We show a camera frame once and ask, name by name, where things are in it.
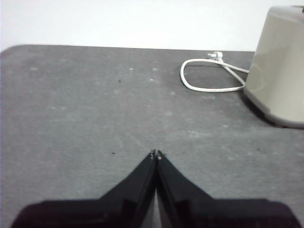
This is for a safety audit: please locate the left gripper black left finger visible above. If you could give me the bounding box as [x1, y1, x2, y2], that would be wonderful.
[10, 149, 158, 228]

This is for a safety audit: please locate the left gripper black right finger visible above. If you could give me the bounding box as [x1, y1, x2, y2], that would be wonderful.
[155, 149, 298, 228]

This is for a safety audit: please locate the beige metal toaster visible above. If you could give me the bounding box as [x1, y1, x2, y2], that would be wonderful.
[242, 5, 304, 130]

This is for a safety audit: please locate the white toaster power cable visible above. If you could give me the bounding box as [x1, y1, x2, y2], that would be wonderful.
[180, 51, 250, 93]

